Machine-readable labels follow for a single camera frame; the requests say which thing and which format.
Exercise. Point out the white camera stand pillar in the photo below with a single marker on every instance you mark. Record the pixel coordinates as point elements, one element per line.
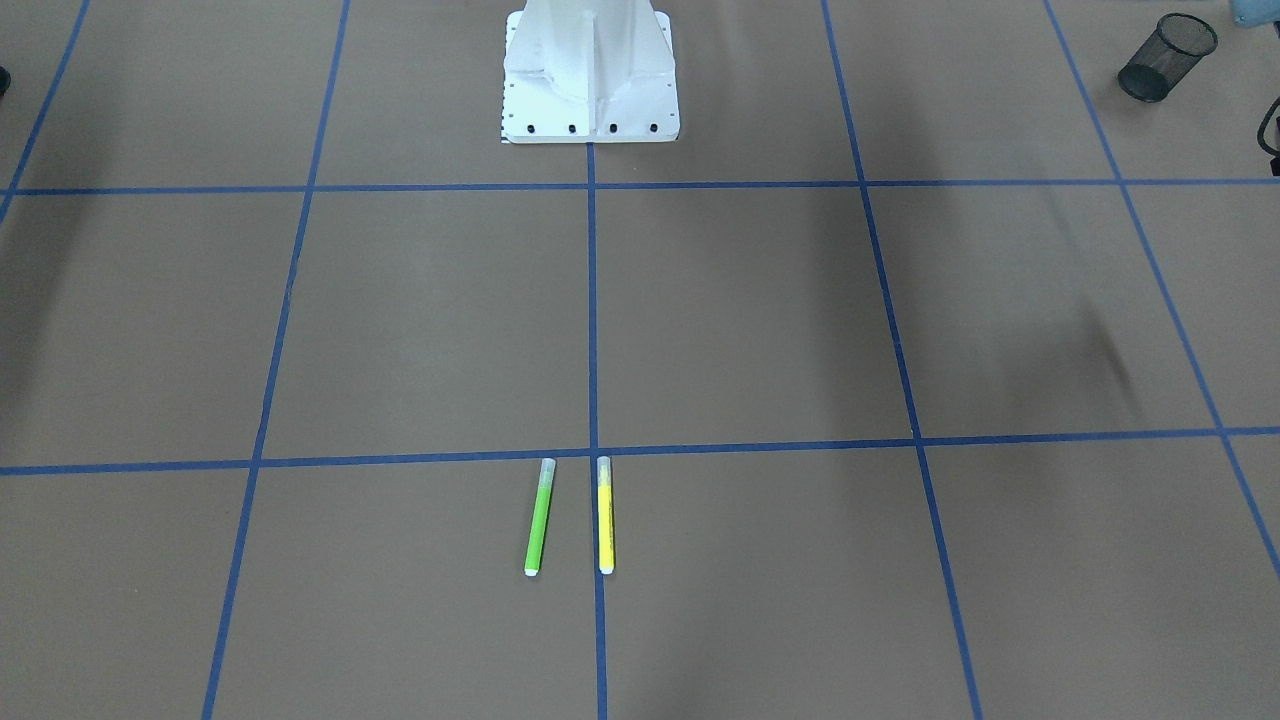
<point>589,72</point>

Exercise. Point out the green highlighter pen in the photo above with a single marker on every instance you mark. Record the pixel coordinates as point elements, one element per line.
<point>540,517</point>

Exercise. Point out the yellow highlighter pen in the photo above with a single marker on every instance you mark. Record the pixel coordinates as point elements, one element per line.
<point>605,551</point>

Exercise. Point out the black mesh pencil cup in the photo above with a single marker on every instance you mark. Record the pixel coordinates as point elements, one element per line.
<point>1174,47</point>

